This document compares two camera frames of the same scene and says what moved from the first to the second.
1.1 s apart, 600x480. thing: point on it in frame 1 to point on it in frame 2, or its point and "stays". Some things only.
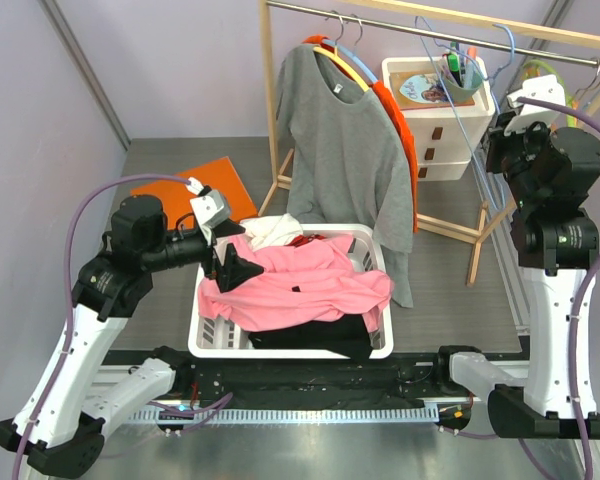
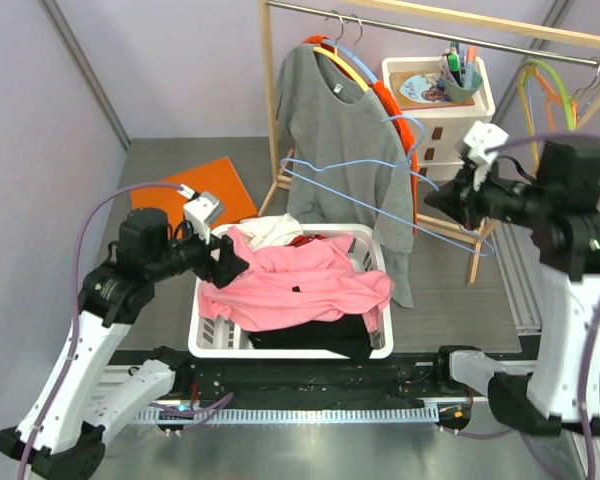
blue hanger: [353, 54] stays
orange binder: [175, 197] stays
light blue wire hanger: [418, 17] to [410, 162]
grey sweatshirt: [348, 164] stays
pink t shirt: [301, 284] stays
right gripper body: [521, 150] to [486, 203]
